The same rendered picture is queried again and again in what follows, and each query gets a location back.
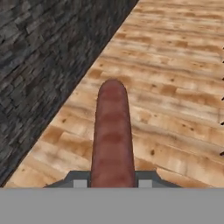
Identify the reddish brown sausage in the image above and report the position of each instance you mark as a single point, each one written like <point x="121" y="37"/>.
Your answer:
<point x="112" y="137"/>

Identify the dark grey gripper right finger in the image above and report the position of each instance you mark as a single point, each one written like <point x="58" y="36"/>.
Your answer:
<point x="147" y="178"/>

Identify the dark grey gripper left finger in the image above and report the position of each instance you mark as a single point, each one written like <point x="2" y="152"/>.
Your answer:
<point x="76" y="178"/>

